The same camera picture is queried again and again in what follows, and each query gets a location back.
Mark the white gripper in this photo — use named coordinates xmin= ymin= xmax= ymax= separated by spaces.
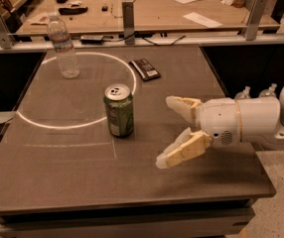
xmin=156 ymin=96 xmax=240 ymax=169

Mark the green soda can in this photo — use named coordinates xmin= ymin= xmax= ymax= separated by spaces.
xmin=103 ymin=84 xmax=134 ymax=137

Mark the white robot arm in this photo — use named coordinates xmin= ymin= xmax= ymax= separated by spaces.
xmin=156 ymin=87 xmax=284 ymax=169

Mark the black rxbar chocolate wrapper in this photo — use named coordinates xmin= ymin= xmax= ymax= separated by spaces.
xmin=129 ymin=59 xmax=161 ymax=81

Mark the small clear bottle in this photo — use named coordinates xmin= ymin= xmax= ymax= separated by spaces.
xmin=234 ymin=86 xmax=250 ymax=100
xmin=259 ymin=83 xmax=277 ymax=97

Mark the small white paper note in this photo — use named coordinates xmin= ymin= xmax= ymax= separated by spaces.
xmin=184 ymin=12 xmax=221 ymax=28

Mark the black power adapter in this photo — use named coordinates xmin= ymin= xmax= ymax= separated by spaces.
xmin=80 ymin=35 xmax=103 ymax=45

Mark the wooden background table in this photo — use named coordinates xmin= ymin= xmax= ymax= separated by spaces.
xmin=16 ymin=0 xmax=280 ymax=37

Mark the black device on table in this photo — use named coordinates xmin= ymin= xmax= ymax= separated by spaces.
xmin=59 ymin=7 xmax=88 ymax=15

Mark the clear plastic water bottle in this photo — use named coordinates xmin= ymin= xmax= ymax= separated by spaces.
xmin=47 ymin=13 xmax=80 ymax=78

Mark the black cable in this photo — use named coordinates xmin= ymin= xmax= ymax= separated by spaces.
xmin=102 ymin=32 xmax=187 ymax=47

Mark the middle metal bracket post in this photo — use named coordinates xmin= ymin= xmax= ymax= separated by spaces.
xmin=122 ymin=1 xmax=135 ymax=45

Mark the right metal bracket post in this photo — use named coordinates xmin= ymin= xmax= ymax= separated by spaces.
xmin=243 ymin=0 xmax=267 ymax=41

